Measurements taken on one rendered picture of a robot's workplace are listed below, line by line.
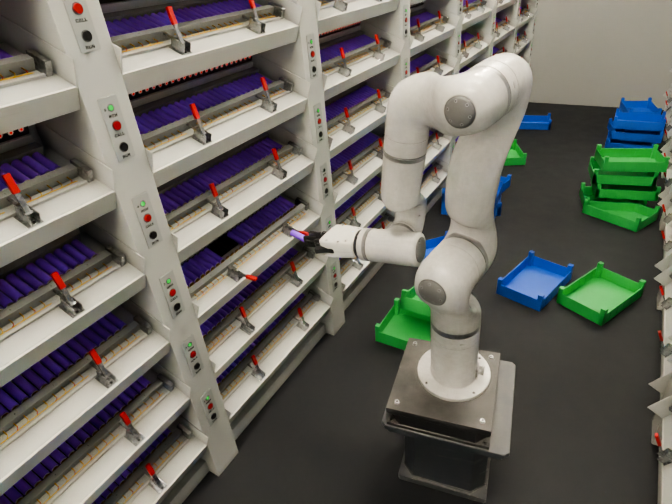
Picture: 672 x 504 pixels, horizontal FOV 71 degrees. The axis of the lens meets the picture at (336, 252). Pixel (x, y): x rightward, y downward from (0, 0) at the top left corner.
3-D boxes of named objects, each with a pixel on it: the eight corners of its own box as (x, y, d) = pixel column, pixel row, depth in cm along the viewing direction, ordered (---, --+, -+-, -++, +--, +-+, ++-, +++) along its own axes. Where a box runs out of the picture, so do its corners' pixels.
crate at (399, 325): (464, 331, 190) (465, 316, 186) (447, 365, 176) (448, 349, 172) (396, 311, 204) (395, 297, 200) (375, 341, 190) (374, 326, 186)
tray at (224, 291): (317, 225, 168) (324, 204, 162) (196, 328, 125) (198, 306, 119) (272, 197, 173) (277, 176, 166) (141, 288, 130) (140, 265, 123)
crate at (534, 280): (528, 263, 226) (530, 249, 222) (571, 279, 213) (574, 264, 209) (495, 293, 210) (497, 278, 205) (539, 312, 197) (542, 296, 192)
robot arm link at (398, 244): (378, 220, 120) (361, 240, 114) (426, 223, 113) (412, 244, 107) (384, 247, 125) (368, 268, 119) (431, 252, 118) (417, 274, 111)
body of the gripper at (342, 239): (371, 222, 122) (335, 219, 128) (353, 241, 115) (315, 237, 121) (376, 247, 126) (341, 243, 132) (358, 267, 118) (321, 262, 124)
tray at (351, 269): (399, 232, 239) (408, 211, 230) (339, 299, 196) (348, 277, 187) (365, 212, 244) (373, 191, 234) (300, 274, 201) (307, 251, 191)
